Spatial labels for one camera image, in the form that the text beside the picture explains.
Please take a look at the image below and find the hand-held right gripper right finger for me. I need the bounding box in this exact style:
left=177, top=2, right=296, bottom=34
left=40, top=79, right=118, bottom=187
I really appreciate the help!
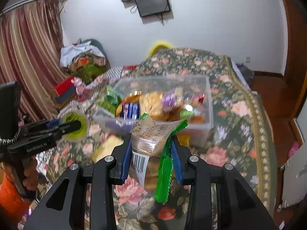
left=169, top=136, right=283, bottom=230

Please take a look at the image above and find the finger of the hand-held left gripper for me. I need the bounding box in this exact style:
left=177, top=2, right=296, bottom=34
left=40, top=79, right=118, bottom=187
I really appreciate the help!
left=24, top=118, right=62, bottom=133
left=29, top=120, right=82, bottom=142

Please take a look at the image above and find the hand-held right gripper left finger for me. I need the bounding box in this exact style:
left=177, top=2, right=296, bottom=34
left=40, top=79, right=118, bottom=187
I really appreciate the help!
left=23, top=138, right=133, bottom=230

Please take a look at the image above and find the yellow-green jelly cup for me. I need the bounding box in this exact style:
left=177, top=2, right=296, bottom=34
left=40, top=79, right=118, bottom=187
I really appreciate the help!
left=59, top=111, right=90, bottom=140

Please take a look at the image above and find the green-edged clear snack packet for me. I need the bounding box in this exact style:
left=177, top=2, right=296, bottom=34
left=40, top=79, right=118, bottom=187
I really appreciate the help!
left=130, top=113, right=189, bottom=203

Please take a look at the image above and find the blue snack bag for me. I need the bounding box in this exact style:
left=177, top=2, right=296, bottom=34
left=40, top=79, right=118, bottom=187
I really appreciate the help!
left=121, top=102, right=141, bottom=120

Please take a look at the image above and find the purple label snack packet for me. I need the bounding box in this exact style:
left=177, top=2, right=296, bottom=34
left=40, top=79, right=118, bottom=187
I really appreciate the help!
left=162, top=92, right=184, bottom=112

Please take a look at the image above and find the clear plastic storage box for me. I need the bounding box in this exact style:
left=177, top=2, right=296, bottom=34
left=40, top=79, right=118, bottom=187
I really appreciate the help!
left=92, top=75, right=214, bottom=146

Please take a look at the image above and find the person's left hand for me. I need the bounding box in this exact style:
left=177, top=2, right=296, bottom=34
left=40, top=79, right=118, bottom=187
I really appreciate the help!
left=23, top=157, right=39, bottom=192

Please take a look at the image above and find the red box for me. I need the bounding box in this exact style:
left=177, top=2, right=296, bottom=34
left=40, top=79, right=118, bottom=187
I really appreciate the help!
left=53, top=77, right=76, bottom=96

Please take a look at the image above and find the pink plush toy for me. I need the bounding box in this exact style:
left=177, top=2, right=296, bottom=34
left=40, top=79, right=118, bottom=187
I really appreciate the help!
left=73, top=77, right=87, bottom=95

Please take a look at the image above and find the striped curtain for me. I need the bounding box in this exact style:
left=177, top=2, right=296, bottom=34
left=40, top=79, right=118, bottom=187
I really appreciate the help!
left=0, top=0, right=70, bottom=122

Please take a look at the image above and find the patchwork quilt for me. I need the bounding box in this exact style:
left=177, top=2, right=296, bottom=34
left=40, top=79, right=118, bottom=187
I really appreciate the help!
left=58, top=65, right=139, bottom=115

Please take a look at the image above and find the pile of clothes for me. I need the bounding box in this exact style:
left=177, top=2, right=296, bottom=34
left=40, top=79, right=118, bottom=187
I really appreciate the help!
left=60, top=38, right=111, bottom=82

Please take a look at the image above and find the floral blanket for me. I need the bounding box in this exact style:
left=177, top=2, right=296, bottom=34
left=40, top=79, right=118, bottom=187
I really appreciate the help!
left=45, top=48, right=276, bottom=230

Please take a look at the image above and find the person's orange clothing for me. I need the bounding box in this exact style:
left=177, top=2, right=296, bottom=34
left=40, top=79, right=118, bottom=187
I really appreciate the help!
left=0, top=171, right=33, bottom=218

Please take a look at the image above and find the yellow hoop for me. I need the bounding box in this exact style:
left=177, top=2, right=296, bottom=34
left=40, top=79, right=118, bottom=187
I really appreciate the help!
left=147, top=41, right=175, bottom=58

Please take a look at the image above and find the white refrigerator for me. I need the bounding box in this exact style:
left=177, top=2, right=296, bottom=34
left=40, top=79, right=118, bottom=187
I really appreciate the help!
left=279, top=149, right=307, bottom=209

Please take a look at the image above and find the small black monitor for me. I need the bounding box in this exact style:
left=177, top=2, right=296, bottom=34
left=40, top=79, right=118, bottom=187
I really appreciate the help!
left=135, top=0, right=171, bottom=18

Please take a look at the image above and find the wooden wardrobe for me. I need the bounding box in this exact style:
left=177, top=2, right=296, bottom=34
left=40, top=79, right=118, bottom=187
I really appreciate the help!
left=276, top=0, right=307, bottom=146

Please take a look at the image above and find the white curtain rail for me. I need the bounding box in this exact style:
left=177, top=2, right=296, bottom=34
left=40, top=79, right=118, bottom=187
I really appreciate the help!
left=2, top=0, right=60, bottom=15

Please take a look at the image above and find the black cable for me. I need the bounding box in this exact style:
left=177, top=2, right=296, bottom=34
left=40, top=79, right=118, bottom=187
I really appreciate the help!
left=157, top=13, right=168, bottom=26

